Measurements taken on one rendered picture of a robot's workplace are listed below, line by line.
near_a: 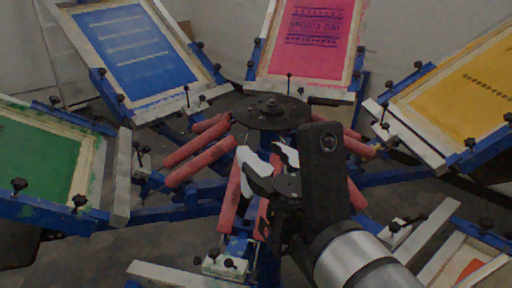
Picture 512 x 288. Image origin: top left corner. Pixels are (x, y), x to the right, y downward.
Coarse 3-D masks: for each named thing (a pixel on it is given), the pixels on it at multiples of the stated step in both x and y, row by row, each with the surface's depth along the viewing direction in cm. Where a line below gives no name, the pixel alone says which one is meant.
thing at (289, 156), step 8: (272, 144) 56; (280, 144) 55; (280, 152) 54; (288, 152) 53; (296, 152) 53; (280, 160) 54; (288, 160) 51; (296, 160) 51; (288, 168) 51; (296, 168) 50
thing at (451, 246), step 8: (456, 232) 137; (448, 240) 134; (456, 240) 134; (464, 240) 137; (472, 240) 136; (440, 248) 131; (448, 248) 131; (456, 248) 131; (480, 248) 135; (488, 248) 133; (440, 256) 128; (448, 256) 128; (432, 264) 125; (440, 264) 125; (424, 272) 122; (432, 272) 122; (440, 272) 127; (424, 280) 120; (432, 280) 122
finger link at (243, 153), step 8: (240, 152) 52; (248, 152) 52; (240, 160) 51; (248, 160) 50; (256, 160) 50; (240, 168) 51; (256, 168) 48; (264, 168) 49; (272, 168) 49; (264, 176) 47; (272, 176) 49; (248, 192) 52
